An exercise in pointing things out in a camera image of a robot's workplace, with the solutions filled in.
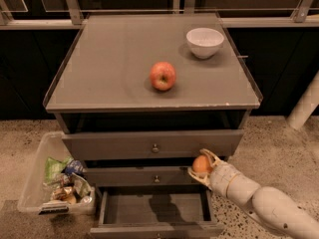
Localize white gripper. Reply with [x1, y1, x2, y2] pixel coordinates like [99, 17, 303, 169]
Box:
[187, 148, 260, 207]

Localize orange fruit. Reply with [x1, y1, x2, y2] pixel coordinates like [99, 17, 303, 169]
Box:
[192, 155, 212, 173]

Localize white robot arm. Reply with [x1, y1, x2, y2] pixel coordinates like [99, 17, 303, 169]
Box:
[187, 148, 319, 239]

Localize top grey drawer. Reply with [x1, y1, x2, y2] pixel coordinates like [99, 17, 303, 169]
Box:
[62, 129, 243, 160]

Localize grey drawer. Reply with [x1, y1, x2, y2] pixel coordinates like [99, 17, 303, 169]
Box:
[62, 129, 243, 160]
[85, 166, 197, 187]
[91, 185, 223, 239]

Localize middle grey drawer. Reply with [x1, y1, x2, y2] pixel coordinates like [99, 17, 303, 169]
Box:
[85, 166, 197, 187]

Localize bottom grey drawer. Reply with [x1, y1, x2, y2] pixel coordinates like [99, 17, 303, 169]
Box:
[91, 185, 223, 239]

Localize grey drawer cabinet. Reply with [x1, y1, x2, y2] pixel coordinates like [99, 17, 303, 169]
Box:
[43, 12, 265, 239]

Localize red apple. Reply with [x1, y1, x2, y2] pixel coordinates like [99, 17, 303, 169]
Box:
[150, 62, 176, 92]

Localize white ceramic bowl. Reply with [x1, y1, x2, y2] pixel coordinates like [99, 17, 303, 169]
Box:
[186, 28, 224, 59]

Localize blue snack bag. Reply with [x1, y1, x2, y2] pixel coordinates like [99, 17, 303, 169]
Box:
[64, 160, 83, 175]

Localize crumpled foil snack packets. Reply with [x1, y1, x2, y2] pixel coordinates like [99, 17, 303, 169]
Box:
[44, 173, 93, 205]

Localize clear plastic bin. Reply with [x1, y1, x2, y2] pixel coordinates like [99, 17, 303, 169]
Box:
[18, 131, 96, 215]

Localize green snack bag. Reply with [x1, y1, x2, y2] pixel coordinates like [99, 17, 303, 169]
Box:
[44, 156, 73, 183]

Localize white cylindrical post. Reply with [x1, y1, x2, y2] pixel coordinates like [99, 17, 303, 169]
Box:
[287, 80, 319, 129]

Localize metal rail frame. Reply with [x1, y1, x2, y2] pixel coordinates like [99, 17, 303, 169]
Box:
[0, 0, 319, 30]

